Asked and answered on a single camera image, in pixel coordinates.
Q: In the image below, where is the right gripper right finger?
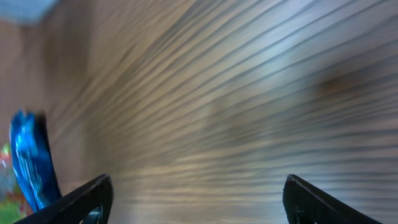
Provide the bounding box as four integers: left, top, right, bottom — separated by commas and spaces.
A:
283, 174, 381, 224

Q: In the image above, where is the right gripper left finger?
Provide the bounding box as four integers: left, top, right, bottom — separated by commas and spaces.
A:
16, 174, 114, 224

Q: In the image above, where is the green red snack bag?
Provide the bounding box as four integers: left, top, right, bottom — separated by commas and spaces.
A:
0, 144, 33, 224

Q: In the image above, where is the blue snack bar wrapper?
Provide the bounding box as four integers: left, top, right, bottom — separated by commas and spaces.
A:
9, 111, 62, 212

